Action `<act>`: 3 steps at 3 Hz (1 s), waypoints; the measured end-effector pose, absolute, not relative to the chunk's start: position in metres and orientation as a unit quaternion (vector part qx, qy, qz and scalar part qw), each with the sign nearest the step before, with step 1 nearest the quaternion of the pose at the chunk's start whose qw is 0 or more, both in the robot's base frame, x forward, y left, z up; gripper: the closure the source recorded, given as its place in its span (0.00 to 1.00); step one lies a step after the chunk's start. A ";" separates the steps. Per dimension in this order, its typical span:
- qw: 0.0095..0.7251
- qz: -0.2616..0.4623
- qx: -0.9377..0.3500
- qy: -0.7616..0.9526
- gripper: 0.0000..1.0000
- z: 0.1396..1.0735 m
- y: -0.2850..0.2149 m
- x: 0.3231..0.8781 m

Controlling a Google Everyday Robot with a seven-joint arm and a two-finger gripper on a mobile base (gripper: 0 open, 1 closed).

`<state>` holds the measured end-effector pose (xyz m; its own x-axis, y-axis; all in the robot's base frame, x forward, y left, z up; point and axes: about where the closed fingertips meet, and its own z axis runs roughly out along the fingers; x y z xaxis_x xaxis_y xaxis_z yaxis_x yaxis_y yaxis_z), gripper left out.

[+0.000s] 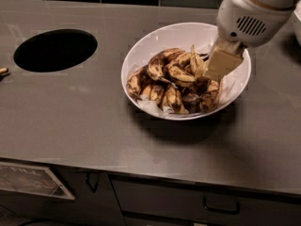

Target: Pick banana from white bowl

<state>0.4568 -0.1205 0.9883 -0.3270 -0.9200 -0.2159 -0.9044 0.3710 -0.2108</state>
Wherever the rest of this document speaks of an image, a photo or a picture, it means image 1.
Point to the spotted banana far left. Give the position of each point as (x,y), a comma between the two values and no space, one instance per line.
(137,82)

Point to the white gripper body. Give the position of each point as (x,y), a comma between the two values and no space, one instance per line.
(247,21)

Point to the spotted banana lower middle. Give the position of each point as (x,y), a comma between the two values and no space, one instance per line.
(173,100)

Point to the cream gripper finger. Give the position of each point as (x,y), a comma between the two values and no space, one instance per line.
(221,63)
(224,48)

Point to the dark spotted banana top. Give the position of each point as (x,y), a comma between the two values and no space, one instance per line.
(158,62)

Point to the spotted banana lower right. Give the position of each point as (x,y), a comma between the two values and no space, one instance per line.
(210,99)

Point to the black cabinet door handle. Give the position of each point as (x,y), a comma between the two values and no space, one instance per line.
(92,181)

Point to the white paper bowl liner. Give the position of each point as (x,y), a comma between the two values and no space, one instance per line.
(155,90)

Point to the white bowl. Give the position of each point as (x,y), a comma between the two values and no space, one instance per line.
(183,36)

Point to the grey cabinet drawer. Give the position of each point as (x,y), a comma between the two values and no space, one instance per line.
(184,201)

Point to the black drawer handle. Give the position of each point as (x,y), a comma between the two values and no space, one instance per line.
(221,205)

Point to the yellow banana with long stem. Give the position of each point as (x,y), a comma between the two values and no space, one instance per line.
(197,64)

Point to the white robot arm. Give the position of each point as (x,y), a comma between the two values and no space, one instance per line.
(243,24)

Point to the spotted banana centre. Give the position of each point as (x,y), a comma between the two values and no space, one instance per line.
(179,76)

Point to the brass object at left edge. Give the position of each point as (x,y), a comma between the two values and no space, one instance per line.
(3,71)

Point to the round black counter hole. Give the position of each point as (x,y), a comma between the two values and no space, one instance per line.
(55,50)

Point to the dark round banana end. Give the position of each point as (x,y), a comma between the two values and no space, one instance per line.
(191,101)

